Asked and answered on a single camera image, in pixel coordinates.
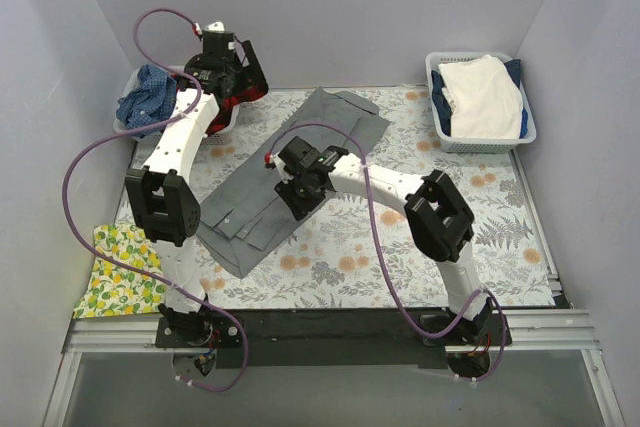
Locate grey long sleeve shirt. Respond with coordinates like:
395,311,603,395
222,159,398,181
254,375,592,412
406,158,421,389
197,88,389,279

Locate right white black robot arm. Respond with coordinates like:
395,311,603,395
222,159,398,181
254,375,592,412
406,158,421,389
265,137,493,345

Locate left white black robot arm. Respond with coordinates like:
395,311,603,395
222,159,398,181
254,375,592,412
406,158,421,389
125,22,268,347

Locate red black plaid shirt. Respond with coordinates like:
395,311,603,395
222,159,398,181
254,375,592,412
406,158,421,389
206,83,269,136

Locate blue checked shirt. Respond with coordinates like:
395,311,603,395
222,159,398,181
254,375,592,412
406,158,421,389
115,64,177,130

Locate floral patterned table mat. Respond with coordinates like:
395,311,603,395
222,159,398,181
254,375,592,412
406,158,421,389
113,87,556,311

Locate dark blue folded garment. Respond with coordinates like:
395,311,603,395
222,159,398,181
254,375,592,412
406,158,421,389
430,59,530,139

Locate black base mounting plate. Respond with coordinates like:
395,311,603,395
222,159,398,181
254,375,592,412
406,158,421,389
154,308,512,376

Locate white folded shirt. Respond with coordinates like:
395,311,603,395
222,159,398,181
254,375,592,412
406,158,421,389
437,54,525,141

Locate lemon print cloth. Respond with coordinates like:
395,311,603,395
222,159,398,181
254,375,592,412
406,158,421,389
73,224,166,319

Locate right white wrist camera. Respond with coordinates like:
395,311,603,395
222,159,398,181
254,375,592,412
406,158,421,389
264,152,293,183

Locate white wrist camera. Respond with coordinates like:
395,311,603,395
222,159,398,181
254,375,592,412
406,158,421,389
264,152,293,183
193,21,226,36

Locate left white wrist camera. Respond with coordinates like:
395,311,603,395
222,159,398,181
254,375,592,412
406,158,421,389
193,21,226,36

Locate aluminium frame rail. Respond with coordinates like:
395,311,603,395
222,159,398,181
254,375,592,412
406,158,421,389
44,309,625,426

